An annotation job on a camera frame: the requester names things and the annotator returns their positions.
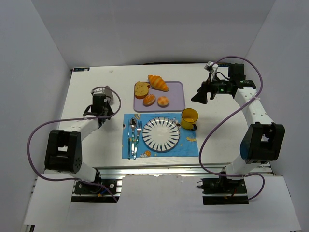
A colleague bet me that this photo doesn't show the blue cartoon placemat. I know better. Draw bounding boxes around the blue cartoon placemat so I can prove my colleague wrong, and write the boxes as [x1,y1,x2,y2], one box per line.
[122,113,198,159]

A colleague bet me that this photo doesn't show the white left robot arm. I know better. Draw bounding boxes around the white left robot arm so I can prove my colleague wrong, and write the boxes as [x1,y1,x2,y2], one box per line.
[44,93,113,184]

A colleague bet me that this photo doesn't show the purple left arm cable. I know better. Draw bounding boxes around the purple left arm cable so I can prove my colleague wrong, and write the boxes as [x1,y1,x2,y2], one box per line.
[26,86,122,203]

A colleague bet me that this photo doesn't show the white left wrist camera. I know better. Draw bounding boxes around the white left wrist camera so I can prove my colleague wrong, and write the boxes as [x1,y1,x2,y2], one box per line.
[91,87,104,95]

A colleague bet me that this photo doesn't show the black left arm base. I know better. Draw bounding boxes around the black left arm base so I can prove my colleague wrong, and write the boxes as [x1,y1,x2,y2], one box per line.
[71,179,121,203]

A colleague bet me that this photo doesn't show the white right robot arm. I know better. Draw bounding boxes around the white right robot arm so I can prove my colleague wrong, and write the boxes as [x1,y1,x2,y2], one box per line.
[191,61,285,180]

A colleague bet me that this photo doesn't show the silver knife teal handle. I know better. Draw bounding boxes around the silver knife teal handle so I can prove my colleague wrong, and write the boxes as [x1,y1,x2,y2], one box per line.
[127,125,131,160]

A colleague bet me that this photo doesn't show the lavender plastic tray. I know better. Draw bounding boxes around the lavender plastic tray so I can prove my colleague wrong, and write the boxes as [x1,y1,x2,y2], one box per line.
[133,81,186,113]

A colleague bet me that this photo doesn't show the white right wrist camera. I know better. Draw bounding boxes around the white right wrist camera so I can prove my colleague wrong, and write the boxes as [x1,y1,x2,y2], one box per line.
[204,61,218,82]

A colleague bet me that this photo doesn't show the orange striped croissant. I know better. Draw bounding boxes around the orange striped croissant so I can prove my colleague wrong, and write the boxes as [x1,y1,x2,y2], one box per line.
[148,75,169,92]

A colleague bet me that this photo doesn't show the brown toast slice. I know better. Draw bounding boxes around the brown toast slice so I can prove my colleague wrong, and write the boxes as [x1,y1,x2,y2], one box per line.
[134,81,150,99]

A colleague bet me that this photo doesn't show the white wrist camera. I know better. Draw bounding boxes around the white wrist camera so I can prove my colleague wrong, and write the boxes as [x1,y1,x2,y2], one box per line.
[204,61,218,82]
[91,87,104,95]

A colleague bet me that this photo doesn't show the silver spoon teal handle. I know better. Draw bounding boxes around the silver spoon teal handle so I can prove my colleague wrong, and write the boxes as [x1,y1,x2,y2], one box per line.
[130,118,137,160]

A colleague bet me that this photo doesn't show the round golden bread roll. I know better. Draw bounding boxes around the round golden bread roll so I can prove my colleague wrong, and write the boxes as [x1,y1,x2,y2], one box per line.
[157,96,169,107]

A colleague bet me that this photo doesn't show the white blue striped plate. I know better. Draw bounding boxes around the white blue striped plate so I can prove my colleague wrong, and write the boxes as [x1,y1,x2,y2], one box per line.
[142,117,180,153]

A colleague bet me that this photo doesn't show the yellow enamel mug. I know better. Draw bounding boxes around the yellow enamel mug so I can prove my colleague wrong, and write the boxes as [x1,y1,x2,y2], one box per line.
[181,108,198,131]

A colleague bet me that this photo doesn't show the aluminium table frame rail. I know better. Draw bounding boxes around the aluminium table frame rail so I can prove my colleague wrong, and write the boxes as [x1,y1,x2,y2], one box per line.
[23,163,275,232]

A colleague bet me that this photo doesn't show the silver fork teal handle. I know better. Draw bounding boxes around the silver fork teal handle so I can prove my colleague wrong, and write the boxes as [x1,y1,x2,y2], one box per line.
[133,121,142,160]

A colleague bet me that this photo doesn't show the sesame cream bun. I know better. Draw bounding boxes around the sesame cream bun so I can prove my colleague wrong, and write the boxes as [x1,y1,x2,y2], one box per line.
[143,94,156,106]

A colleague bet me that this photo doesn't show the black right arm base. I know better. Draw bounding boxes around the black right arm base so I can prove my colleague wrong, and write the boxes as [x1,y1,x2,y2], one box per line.
[197,177,249,205]

